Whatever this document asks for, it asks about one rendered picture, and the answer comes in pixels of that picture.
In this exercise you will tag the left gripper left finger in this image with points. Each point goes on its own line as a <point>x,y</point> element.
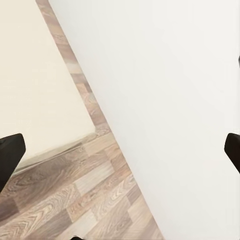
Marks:
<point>12,149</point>

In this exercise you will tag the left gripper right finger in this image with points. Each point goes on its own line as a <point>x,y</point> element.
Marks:
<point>232,149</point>

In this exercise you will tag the bed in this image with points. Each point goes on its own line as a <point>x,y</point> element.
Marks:
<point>38,96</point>

